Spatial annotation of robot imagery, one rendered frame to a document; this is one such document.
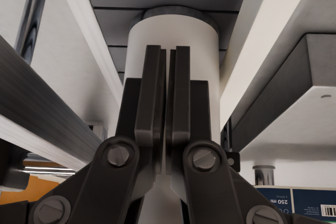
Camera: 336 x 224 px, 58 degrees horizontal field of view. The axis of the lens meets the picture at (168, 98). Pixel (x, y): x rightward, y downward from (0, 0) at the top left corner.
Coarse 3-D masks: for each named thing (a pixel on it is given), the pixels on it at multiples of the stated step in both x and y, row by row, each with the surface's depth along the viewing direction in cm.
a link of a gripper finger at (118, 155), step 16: (112, 144) 9; (128, 144) 9; (96, 160) 8; (112, 160) 8; (128, 160) 8; (96, 176) 8; (112, 176) 8; (128, 176) 8; (80, 192) 8; (96, 192) 8; (112, 192) 8; (128, 192) 8; (80, 208) 7; (96, 208) 7; (112, 208) 7; (128, 208) 10
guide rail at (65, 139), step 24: (0, 48) 6; (0, 72) 6; (24, 72) 6; (0, 96) 6; (24, 96) 6; (48, 96) 8; (0, 120) 6; (24, 120) 6; (48, 120) 8; (72, 120) 10; (24, 144) 8; (48, 144) 8; (72, 144) 10; (96, 144) 13; (72, 168) 13
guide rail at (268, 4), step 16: (256, 0) 10; (272, 0) 9; (288, 0) 9; (240, 16) 13; (256, 16) 10; (272, 16) 10; (288, 16) 10; (240, 32) 12; (256, 32) 11; (272, 32) 11; (240, 48) 12; (256, 48) 12; (224, 64) 16; (240, 64) 13; (256, 64) 13; (224, 80) 16; (240, 80) 15; (224, 96) 17; (240, 96) 17; (224, 112) 20
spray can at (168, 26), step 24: (144, 24) 15; (168, 24) 15; (192, 24) 15; (144, 48) 15; (168, 48) 14; (192, 48) 14; (216, 48) 16; (168, 72) 14; (192, 72) 14; (216, 72) 15; (216, 96) 15; (216, 120) 14; (168, 192) 12; (144, 216) 12; (168, 216) 12
